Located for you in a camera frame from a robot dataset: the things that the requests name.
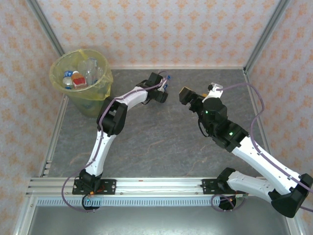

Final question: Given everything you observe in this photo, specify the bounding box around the clear plastic bottle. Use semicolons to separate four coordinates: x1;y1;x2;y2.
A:
85;57;99;85

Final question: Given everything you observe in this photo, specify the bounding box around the orange red label bottle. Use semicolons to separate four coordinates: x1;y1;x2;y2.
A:
70;70;88;89

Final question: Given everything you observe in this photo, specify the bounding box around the clear bottle dark blue label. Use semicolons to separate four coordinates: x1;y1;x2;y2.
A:
62;70;74;90

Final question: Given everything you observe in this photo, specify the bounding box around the yellow plastic bin liner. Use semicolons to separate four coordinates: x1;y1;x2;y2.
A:
48;48;113;101

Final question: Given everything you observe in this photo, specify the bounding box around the aluminium table edge strip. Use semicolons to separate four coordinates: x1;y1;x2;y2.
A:
110;65;246;71

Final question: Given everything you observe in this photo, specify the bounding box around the grey metal panel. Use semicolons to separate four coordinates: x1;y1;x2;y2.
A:
14;205;301;235

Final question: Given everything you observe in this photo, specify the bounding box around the aluminium table side rail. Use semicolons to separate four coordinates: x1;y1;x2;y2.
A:
39;94;70;177
243;70;271;154

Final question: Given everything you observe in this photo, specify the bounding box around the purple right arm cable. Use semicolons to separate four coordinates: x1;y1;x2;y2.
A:
211;82;313;212

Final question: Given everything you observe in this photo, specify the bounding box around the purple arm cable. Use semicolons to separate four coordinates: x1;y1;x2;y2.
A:
61;70;172;213
211;82;313;212

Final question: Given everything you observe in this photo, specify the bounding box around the grey wire mesh bin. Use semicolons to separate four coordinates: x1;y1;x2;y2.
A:
49;48;113;118

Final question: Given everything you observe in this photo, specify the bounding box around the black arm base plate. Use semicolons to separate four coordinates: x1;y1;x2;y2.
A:
201;179;230;196
71;179;117;196

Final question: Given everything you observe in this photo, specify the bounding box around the aluminium frame post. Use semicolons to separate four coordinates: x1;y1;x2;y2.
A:
12;195;37;235
25;0;66;58
280;195;303;235
244;0;292;74

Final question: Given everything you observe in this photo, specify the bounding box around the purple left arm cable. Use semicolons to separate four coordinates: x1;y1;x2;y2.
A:
61;70;172;213

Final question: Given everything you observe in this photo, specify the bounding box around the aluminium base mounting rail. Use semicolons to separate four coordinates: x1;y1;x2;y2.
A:
26;177;293;196

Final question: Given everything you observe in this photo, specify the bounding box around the grey slotted cable duct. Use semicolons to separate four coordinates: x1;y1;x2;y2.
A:
36;197;247;207

